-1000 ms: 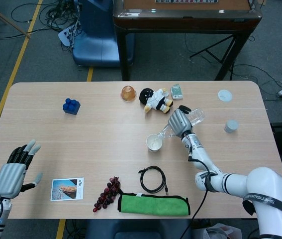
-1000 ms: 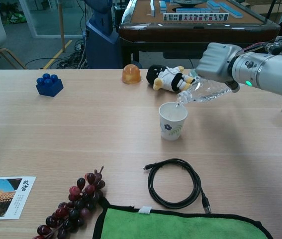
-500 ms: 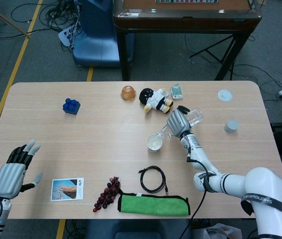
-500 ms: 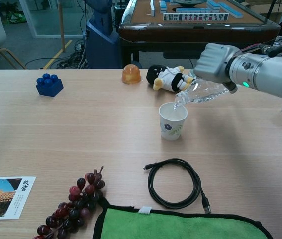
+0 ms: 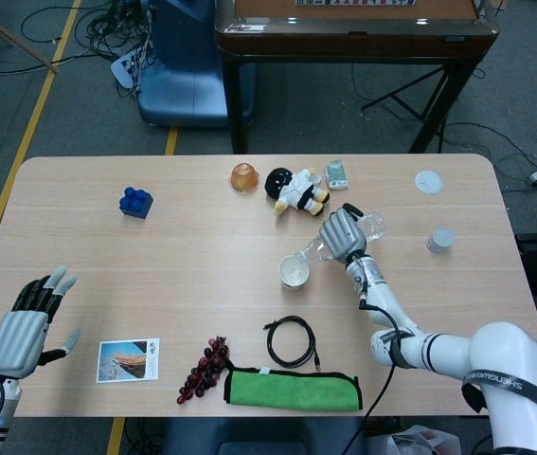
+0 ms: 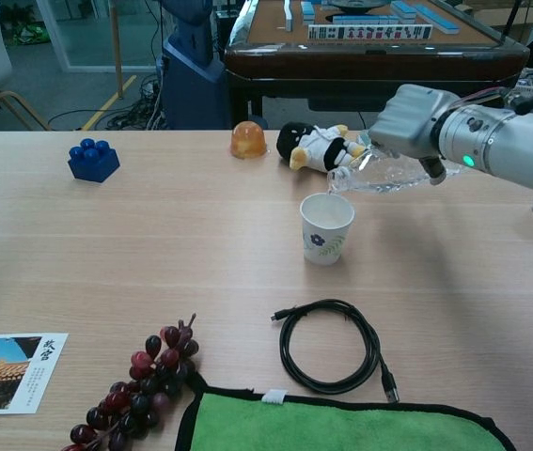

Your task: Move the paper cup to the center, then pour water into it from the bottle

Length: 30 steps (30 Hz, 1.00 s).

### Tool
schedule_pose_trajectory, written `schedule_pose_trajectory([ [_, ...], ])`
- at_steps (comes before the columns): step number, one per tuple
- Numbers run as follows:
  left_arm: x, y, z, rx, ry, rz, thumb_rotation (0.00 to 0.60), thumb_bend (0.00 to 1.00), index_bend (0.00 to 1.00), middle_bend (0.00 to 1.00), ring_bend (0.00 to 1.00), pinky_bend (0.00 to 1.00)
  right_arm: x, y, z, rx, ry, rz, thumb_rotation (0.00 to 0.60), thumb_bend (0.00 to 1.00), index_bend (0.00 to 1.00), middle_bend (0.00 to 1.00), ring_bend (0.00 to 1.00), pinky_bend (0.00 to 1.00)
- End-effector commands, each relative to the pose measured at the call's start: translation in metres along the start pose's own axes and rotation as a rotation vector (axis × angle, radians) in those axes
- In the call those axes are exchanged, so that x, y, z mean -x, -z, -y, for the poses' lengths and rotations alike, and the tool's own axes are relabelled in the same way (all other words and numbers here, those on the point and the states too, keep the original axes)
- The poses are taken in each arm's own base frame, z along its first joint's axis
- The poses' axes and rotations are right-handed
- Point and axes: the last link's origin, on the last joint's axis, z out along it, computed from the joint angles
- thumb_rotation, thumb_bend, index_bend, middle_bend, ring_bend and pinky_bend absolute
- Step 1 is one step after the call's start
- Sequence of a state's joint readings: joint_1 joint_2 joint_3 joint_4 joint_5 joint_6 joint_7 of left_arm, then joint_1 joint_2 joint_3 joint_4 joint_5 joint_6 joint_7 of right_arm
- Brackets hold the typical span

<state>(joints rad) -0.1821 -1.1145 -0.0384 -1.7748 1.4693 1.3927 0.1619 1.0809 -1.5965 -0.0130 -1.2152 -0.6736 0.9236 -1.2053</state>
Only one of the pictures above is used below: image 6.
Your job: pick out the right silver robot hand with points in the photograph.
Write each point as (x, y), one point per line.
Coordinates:
(407, 122)

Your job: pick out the transparent plastic water bottle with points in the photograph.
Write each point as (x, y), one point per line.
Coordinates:
(388, 181)

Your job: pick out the white paper cup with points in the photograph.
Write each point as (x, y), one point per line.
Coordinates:
(324, 235)

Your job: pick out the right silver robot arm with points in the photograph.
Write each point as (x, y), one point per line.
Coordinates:
(520, 145)

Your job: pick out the orange jelly dome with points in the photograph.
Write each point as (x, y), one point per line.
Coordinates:
(248, 141)

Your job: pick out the dark wooden mahjong table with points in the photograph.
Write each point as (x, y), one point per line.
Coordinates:
(341, 61)

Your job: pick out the black white penguin plush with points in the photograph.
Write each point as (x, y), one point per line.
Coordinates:
(318, 148)

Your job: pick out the face-up mahjong tile row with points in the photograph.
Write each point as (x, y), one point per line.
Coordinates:
(369, 32)

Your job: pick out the blue mahjong tile row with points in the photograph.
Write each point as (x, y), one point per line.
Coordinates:
(435, 19)
(308, 11)
(288, 14)
(365, 20)

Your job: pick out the brown cardboard box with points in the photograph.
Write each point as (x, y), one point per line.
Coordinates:
(496, 11)

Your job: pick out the blue machine base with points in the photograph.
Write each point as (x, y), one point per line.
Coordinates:
(191, 84)

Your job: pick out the green microfibre cloth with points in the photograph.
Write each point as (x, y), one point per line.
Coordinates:
(341, 427)

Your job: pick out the blue toy building brick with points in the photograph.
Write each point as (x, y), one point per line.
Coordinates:
(92, 162)

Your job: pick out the purple plastic grape bunch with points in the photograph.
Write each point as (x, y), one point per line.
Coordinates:
(130, 404)

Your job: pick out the palace roof postcard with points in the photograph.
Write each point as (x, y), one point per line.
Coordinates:
(3, 371)

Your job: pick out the wooden post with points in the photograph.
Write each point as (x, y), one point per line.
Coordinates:
(116, 47)

